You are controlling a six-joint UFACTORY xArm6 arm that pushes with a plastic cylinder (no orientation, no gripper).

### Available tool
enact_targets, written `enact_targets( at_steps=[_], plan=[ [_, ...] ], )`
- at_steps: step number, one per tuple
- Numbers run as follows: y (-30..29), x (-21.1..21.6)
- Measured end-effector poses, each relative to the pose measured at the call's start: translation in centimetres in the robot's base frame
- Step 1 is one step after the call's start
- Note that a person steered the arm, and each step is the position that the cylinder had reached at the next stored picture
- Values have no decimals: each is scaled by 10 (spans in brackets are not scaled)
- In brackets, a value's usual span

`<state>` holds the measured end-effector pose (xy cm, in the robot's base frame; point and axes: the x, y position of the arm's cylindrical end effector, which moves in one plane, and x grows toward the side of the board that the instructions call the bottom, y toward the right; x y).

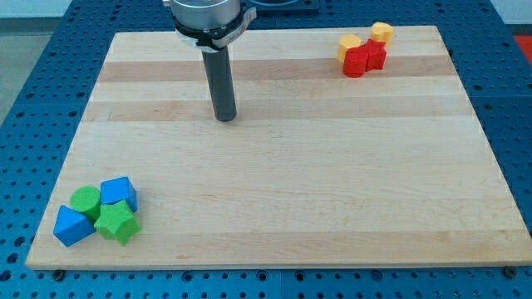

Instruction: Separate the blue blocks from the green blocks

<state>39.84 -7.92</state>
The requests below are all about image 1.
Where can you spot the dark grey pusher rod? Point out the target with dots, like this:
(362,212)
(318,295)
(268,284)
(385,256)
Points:
(221,88)

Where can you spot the yellow hexagon block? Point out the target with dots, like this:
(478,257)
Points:
(345,43)

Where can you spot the red cylinder block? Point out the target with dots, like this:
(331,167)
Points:
(355,62)

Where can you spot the red star block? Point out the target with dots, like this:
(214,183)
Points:
(376,55)

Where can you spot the blue cube block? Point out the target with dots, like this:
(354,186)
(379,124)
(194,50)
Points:
(116,190)

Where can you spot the yellow heart block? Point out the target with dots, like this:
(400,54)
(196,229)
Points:
(382,32)

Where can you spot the green star block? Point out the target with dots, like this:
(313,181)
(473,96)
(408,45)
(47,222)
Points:
(117,222)

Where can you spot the green cylinder block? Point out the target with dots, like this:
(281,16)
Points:
(87,200)

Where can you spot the light wooden board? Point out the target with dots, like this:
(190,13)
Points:
(318,170)

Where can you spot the blue triangular block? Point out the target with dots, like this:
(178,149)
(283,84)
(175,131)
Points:
(71,226)

